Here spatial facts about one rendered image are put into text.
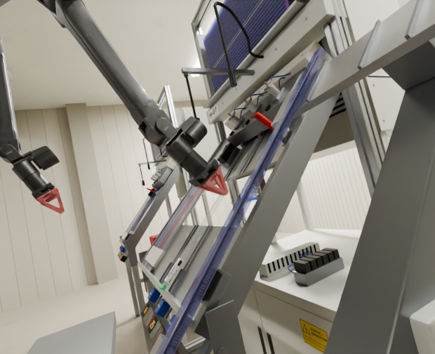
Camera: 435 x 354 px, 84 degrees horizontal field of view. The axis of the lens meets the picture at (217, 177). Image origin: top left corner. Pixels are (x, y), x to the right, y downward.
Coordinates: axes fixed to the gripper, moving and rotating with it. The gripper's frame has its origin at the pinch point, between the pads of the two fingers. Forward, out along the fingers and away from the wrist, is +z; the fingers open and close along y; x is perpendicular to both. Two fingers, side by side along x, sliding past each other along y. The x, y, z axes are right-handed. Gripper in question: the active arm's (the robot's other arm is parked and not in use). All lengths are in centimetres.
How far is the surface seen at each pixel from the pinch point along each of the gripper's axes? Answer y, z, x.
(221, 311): -25.2, 2.3, 25.7
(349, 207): 147, 200, -168
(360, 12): -22, -5, -67
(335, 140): -7.1, 19.5, -39.1
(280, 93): -12.7, -7.5, -27.9
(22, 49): 248, -204, -69
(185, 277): -2.3, 3.7, 24.0
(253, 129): 0.6, -3.9, -23.3
